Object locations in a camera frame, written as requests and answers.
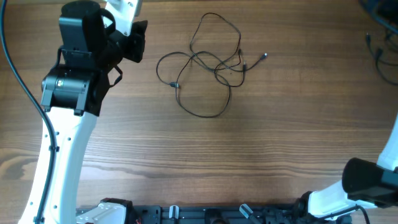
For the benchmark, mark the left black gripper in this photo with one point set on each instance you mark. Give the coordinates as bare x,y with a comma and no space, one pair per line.
137,40

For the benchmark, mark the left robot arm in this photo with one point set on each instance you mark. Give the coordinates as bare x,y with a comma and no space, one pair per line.
95,40

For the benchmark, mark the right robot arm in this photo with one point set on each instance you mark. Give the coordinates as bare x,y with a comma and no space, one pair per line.
364,185

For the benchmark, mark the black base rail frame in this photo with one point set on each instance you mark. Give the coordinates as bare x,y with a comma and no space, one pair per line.
279,214

